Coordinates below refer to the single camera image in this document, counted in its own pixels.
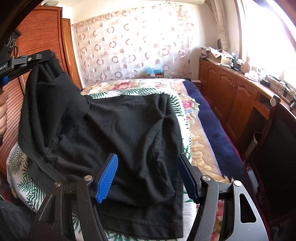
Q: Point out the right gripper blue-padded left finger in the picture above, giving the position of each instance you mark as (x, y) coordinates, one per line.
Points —
(54, 221)

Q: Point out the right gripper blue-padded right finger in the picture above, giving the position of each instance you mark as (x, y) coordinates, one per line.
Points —
(241, 219)

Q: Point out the black printed t-shirt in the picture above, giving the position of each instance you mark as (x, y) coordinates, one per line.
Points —
(67, 135)

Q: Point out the person's left hand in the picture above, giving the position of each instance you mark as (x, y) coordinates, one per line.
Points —
(3, 112)

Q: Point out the palm leaf print bedspread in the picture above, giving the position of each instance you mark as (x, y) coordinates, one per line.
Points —
(25, 182)

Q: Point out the wooden louvered wardrobe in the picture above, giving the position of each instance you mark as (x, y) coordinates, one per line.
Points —
(43, 34)

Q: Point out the navy blue blanket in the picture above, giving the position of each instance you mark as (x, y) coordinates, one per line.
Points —
(227, 157)

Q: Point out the floral quilt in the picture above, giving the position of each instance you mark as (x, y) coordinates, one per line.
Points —
(202, 153)

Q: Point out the dark wooden chair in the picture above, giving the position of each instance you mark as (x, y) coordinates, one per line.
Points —
(273, 163)

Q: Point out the grey waste bin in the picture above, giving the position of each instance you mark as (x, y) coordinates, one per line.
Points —
(255, 139)

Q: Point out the long wooden sideboard cabinet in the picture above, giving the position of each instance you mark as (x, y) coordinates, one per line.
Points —
(241, 105)

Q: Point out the sheer circle pattern curtain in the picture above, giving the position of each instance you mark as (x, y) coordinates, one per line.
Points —
(122, 44)

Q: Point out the blue tissue box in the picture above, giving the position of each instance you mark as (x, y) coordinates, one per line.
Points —
(154, 73)

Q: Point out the pink ceramic figurine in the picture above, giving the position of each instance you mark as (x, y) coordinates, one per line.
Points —
(246, 67)

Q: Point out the open cardboard box on cabinet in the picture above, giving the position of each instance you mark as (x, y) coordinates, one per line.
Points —
(219, 57)

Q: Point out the wooden framed window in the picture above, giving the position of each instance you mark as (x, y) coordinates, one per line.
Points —
(265, 41)

